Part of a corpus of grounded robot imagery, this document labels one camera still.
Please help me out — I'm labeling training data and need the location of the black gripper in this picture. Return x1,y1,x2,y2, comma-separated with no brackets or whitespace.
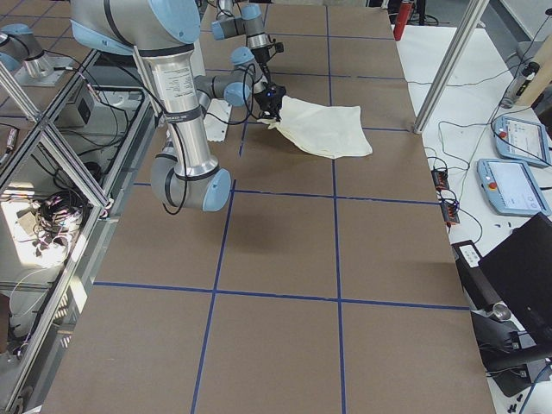
254,85,286,124
252,46,273,83

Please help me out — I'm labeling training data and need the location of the cream long-sleeve cat shirt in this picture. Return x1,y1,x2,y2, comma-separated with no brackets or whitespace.
261,96,373,160

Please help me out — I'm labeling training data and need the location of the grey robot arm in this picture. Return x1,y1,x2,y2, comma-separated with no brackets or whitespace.
71,1,285,211
211,1,278,81

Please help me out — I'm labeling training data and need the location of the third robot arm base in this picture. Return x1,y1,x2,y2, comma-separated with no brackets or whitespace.
1,23,73,87

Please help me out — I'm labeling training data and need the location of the red fire extinguisher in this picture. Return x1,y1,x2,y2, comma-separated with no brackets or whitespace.
393,0,413,41

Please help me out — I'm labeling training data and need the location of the red black connector box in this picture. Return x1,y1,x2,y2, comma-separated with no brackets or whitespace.
431,168,450,191

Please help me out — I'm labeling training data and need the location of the grey power box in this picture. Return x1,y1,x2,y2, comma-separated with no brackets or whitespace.
65,86,95,127

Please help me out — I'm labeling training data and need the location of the upper teach pendant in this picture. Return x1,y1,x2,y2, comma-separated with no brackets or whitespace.
492,116,551,168

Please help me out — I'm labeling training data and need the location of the teach pendant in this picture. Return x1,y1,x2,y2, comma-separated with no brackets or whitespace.
476,159,551,216
492,116,551,168

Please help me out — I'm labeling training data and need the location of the lower teach pendant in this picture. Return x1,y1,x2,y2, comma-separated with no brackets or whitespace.
476,159,551,216

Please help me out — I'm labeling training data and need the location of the black monitor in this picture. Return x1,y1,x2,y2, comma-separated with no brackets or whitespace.
479,213,551,343

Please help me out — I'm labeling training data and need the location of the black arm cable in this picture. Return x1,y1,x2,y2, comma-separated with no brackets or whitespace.
51,55,260,216

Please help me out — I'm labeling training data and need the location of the aluminium frame post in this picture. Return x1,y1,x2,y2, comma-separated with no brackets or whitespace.
413,0,490,135

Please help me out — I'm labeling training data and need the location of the aluminium frame rack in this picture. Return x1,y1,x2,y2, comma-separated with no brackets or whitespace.
1,51,157,413

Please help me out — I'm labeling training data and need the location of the tangled cable bundle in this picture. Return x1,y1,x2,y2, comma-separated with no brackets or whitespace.
16,191,94,260

